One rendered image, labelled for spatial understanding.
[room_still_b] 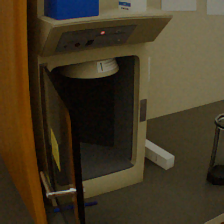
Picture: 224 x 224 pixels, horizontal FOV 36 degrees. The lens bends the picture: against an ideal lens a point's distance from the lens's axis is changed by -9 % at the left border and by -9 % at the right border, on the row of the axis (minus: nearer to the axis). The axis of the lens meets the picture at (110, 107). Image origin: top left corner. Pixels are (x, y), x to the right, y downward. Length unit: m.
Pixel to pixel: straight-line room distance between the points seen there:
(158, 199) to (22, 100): 0.55
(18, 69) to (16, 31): 0.09
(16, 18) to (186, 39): 1.07
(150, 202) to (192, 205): 0.14
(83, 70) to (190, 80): 0.87
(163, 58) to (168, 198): 0.71
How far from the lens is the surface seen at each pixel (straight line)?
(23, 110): 0.82
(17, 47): 0.78
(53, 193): 0.72
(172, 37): 1.63
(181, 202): 1.13
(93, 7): 0.80
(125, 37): 0.92
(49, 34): 0.79
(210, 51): 1.81
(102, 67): 0.99
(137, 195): 1.15
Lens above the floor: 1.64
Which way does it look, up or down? 24 degrees down
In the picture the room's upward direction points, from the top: straight up
